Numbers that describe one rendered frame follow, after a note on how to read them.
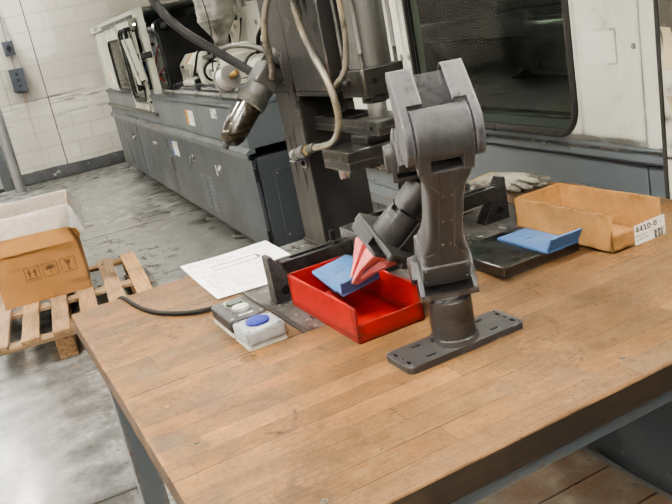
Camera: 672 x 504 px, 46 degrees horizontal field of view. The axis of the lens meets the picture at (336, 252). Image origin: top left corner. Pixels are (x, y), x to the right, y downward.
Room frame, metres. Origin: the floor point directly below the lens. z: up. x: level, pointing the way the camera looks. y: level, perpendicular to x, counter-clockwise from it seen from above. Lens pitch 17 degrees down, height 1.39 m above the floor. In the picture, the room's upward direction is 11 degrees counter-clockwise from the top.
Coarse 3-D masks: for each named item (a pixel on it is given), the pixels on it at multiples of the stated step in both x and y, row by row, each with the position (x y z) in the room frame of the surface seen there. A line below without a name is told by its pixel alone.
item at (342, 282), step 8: (344, 256) 1.33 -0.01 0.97; (328, 264) 1.32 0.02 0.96; (336, 264) 1.31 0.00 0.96; (344, 264) 1.30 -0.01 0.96; (352, 264) 1.29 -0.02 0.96; (320, 272) 1.30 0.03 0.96; (328, 272) 1.29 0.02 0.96; (344, 272) 1.27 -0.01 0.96; (328, 280) 1.26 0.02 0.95; (336, 280) 1.25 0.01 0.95; (344, 280) 1.23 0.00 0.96; (368, 280) 1.20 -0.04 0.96; (336, 288) 1.22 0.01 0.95; (344, 288) 1.18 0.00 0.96; (352, 288) 1.19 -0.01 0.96
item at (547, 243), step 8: (520, 232) 1.40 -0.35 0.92; (528, 232) 1.39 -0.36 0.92; (536, 232) 1.38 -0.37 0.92; (544, 232) 1.37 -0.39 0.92; (568, 232) 1.27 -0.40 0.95; (576, 232) 1.28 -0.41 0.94; (504, 240) 1.37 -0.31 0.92; (512, 240) 1.36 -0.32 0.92; (520, 240) 1.35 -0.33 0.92; (528, 240) 1.34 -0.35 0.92; (536, 240) 1.34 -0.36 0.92; (544, 240) 1.33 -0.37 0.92; (552, 240) 1.25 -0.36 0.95; (560, 240) 1.27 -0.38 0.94; (568, 240) 1.28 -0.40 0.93; (576, 240) 1.29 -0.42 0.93; (528, 248) 1.31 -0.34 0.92; (536, 248) 1.29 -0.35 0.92; (544, 248) 1.29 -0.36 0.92; (552, 248) 1.27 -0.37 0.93; (560, 248) 1.28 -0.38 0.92
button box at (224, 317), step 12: (228, 300) 1.33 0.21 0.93; (156, 312) 1.40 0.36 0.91; (168, 312) 1.39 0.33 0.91; (180, 312) 1.37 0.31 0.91; (192, 312) 1.36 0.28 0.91; (204, 312) 1.36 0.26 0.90; (216, 312) 1.28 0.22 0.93; (228, 312) 1.26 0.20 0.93; (240, 312) 1.24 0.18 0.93; (252, 312) 1.24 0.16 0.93; (228, 324) 1.22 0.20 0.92
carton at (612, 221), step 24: (552, 192) 1.52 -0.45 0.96; (576, 192) 1.48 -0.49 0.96; (600, 192) 1.42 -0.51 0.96; (624, 192) 1.37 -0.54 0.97; (528, 216) 1.45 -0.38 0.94; (552, 216) 1.38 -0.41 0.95; (576, 216) 1.33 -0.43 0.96; (600, 216) 1.27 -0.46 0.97; (624, 216) 1.37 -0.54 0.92; (648, 216) 1.32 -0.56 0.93; (600, 240) 1.28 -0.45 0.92; (624, 240) 1.27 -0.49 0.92; (648, 240) 1.29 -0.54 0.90
